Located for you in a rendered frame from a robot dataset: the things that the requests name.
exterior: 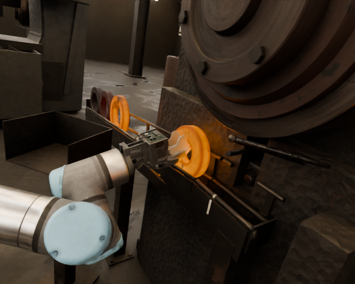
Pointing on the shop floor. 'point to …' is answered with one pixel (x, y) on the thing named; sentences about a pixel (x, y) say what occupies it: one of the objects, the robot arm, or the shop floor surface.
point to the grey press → (53, 47)
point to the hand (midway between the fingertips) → (189, 145)
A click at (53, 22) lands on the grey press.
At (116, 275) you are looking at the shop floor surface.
